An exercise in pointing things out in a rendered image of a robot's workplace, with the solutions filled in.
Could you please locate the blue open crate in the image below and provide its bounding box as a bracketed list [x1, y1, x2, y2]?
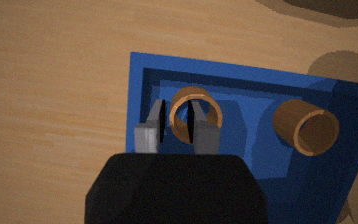
[125, 52, 358, 224]

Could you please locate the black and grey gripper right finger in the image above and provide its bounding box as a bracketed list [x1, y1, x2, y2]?
[187, 100, 220, 154]

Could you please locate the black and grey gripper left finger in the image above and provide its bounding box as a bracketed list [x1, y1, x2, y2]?
[134, 99, 165, 154]

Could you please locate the bronze bushing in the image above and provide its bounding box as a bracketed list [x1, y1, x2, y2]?
[272, 99, 339, 156]
[169, 86, 222, 144]

